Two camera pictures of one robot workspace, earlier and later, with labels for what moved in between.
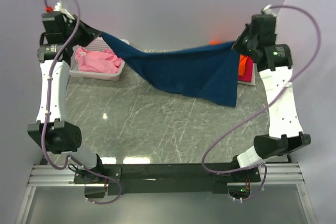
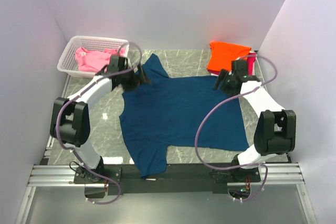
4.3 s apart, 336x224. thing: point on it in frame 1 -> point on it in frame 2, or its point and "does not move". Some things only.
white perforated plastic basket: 98,44 does not move
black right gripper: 237,45 -> 227,76
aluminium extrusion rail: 63,176 does not move
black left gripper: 89,32 -> 137,81
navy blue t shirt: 210,73 -> 165,113
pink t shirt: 104,61 does not move
